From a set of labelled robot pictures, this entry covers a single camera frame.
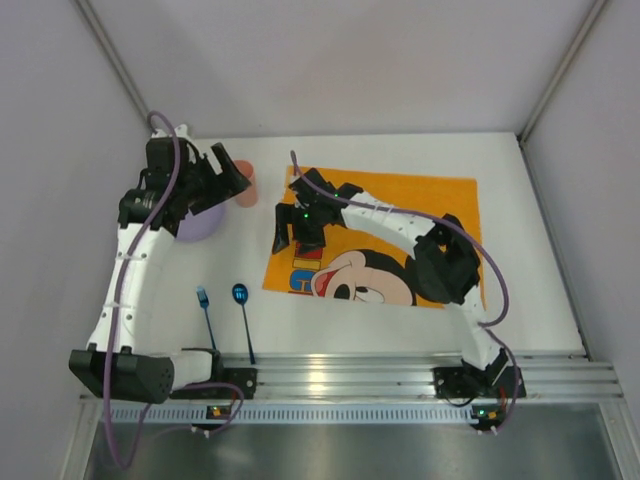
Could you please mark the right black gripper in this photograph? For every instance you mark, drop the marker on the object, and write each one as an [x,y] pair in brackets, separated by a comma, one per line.
[302,230]

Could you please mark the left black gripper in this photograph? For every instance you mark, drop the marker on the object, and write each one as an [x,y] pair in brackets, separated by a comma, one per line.
[211,181]

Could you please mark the pink plastic cup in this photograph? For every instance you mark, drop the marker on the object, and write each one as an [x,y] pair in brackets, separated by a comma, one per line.
[249,197]

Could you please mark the orange cartoon mouse placemat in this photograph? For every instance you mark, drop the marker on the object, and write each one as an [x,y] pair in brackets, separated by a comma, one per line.
[384,255]

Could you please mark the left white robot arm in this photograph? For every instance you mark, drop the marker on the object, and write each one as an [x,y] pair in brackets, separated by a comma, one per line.
[114,362]

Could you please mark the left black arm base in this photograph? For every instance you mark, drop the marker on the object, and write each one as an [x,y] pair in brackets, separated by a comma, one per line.
[235,380]

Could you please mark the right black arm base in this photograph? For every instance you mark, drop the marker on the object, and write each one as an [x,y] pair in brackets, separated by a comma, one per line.
[467,383]

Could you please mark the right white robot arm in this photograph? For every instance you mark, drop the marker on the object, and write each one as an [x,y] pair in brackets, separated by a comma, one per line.
[478,343]

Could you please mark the purple plastic plate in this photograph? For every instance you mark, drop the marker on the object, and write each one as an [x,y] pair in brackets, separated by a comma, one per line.
[195,228]

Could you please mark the blue metal spoon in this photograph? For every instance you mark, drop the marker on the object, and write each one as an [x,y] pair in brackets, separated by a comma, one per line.
[240,295]

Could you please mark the blue metal fork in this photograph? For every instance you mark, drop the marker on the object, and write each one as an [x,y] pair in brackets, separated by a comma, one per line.
[204,305]

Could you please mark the left aluminium frame post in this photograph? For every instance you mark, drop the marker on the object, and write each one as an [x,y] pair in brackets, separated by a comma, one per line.
[112,56]

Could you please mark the aluminium frame post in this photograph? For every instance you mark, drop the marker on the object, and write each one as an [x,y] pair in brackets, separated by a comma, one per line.
[112,56]
[571,53]

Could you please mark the perforated cable tray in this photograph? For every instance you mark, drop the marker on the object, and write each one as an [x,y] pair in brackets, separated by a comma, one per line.
[312,414]

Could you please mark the aluminium mounting rail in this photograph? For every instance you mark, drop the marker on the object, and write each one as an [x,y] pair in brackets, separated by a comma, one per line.
[346,378]

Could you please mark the right aluminium frame post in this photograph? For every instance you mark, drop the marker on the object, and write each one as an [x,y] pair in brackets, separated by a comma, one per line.
[571,53]

